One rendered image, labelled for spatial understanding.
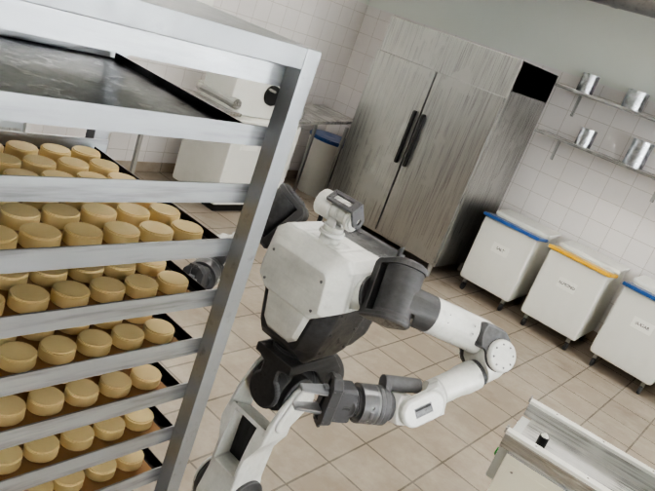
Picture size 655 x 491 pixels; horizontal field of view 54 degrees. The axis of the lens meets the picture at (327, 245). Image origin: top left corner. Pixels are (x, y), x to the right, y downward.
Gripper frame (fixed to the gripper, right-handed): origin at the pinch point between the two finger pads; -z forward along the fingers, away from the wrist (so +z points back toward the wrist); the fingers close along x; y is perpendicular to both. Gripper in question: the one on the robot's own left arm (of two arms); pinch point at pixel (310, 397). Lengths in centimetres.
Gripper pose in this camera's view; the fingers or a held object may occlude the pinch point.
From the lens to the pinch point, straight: 140.1
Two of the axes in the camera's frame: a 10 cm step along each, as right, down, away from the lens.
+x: 3.3, -8.9, -3.2
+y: 2.9, 4.2, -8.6
